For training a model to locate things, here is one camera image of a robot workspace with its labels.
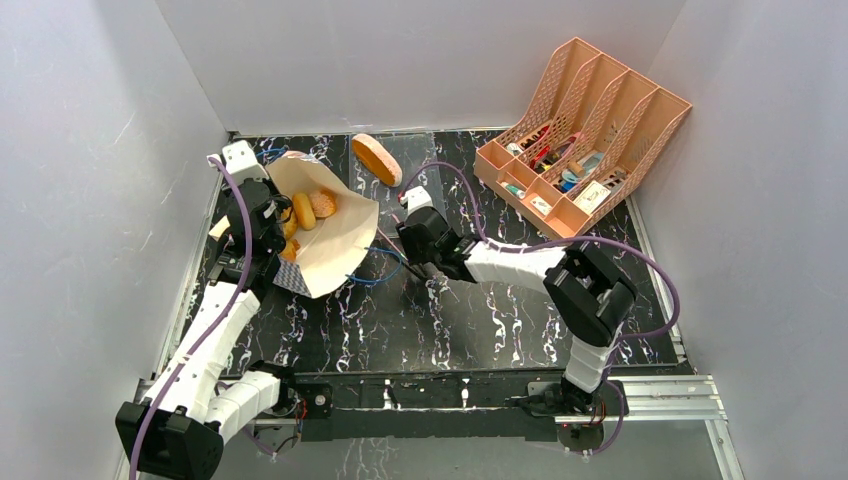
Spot pink metal tongs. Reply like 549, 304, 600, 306
376, 227, 427, 282

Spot orange fake donut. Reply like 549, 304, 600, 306
292, 192, 317, 231

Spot brown checkered paper bag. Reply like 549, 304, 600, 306
209, 150, 382, 301

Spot pink sugared bread slice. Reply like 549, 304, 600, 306
351, 133, 403, 187

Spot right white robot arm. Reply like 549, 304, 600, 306
396, 206, 636, 416

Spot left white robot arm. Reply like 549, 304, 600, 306
115, 179, 299, 479

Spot small yellow fake bread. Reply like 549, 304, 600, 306
279, 207, 300, 263

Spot round orange fake bun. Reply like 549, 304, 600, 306
308, 190, 338, 219

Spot clear plastic tray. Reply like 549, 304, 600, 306
348, 132, 447, 236

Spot pink file organizer rack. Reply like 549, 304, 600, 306
474, 37, 692, 238

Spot stationery items in rack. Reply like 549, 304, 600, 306
506, 122, 628, 194

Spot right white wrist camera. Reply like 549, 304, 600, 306
399, 186, 433, 216

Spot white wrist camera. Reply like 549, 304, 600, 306
399, 186, 433, 216
207, 140, 270, 186

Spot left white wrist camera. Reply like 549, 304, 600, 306
207, 140, 270, 186

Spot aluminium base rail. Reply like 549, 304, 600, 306
115, 370, 743, 479

